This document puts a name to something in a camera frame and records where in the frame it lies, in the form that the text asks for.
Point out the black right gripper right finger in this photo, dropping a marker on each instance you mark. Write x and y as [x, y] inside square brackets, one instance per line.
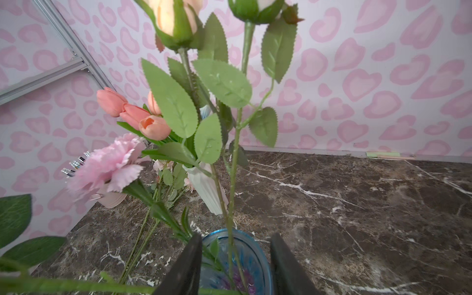
[289, 276]

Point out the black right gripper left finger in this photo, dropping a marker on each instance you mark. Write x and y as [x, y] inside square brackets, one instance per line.
[184, 276]

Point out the purple glass vase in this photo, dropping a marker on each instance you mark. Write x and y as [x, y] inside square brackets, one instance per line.
[245, 271]

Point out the white ribbed vase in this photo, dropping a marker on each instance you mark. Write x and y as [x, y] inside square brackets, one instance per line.
[212, 193]

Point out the small pink flower stem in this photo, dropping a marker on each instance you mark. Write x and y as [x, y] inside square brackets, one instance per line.
[160, 197]

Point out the pink pen cup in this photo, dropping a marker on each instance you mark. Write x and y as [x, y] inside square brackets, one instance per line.
[88, 178]

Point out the pink carnation flower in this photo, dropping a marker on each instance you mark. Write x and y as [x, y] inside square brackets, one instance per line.
[117, 169]

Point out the pink tulip bunch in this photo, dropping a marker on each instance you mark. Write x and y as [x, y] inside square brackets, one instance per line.
[151, 125]

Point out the peach rose stem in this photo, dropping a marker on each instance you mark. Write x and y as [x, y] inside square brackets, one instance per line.
[197, 107]

